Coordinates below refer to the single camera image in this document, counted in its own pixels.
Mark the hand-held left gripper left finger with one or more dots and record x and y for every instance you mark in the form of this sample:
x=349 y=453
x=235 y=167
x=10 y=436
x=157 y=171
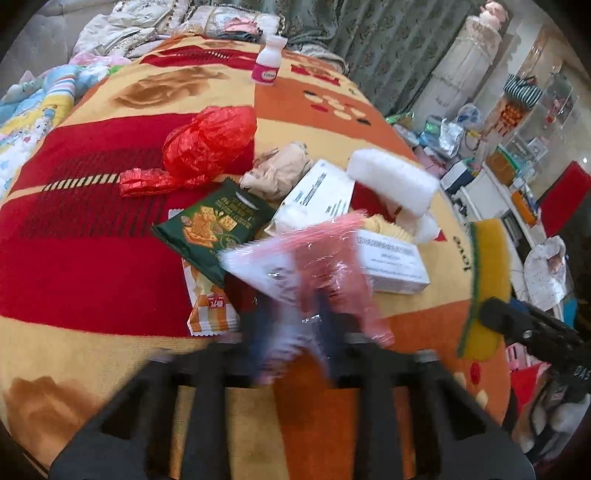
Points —
x=261 y=323

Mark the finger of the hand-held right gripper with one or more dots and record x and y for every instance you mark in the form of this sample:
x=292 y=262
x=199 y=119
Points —
x=508 y=318

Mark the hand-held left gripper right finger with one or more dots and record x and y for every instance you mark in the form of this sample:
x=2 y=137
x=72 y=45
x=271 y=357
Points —
x=328 y=323

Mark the yellow green sponge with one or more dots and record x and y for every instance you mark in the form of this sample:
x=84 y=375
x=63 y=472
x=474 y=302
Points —
x=489 y=258

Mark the pink clear plastic bag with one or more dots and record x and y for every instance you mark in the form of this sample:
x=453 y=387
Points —
x=323 y=258

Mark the green cracker packet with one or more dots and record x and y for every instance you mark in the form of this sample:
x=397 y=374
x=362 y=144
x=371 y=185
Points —
x=207 y=226

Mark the orange white snack packet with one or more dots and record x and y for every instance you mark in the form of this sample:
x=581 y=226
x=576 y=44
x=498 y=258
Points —
x=210 y=309

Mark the white patterned bag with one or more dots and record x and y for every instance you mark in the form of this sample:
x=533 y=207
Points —
x=547 y=272

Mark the white cardboard box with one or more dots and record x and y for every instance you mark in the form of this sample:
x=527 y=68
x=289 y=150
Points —
x=318 y=189
x=397 y=267

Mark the pale yellow ruffled wrapper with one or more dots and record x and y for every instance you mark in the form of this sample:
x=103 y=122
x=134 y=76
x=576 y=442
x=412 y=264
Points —
x=388 y=228

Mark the white low shelf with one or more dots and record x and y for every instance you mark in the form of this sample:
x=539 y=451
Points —
x=489 y=198

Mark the red floor mat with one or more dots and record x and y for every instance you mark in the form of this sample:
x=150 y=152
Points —
x=568 y=194

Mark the crumpled beige paper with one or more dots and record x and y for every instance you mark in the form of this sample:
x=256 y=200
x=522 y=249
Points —
x=281 y=168

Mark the white foam piece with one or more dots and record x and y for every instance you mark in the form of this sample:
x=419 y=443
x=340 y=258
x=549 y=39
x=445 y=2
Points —
x=392 y=175

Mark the printed red orange blanket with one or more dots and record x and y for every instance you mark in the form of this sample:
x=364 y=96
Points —
x=92 y=258

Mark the silver foil bag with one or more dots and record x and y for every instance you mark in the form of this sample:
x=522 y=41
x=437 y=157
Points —
x=451 y=136

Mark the red plastic bag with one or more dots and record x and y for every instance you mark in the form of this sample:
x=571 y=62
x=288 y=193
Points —
x=207 y=138

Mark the green shiny wrapper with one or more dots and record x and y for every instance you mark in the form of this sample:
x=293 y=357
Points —
x=397 y=119

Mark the striped tote bag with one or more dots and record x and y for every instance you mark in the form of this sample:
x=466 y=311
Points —
x=521 y=92

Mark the white lace covered cabinet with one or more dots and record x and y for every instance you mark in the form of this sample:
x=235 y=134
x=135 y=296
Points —
x=466 y=60

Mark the white bottle pink label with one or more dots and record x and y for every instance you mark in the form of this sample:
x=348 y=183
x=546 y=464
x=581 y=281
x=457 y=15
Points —
x=269 y=60

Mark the green patterned curtain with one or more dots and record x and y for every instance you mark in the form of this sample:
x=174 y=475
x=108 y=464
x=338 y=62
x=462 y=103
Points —
x=392 y=46

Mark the pink folded clothing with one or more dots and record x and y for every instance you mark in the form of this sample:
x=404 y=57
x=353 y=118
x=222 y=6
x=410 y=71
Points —
x=242 y=28

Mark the cream embroidered pillow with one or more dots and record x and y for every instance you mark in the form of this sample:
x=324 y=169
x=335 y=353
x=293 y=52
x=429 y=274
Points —
x=207 y=23
x=124 y=27

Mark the pink plush toy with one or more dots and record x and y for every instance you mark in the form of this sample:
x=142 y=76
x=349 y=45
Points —
x=494 y=11

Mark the colourful cartoon quilt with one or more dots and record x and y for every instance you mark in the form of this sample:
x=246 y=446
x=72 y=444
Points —
x=27 y=120

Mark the grey tufted sofa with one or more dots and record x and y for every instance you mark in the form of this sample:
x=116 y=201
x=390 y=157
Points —
x=46 y=27

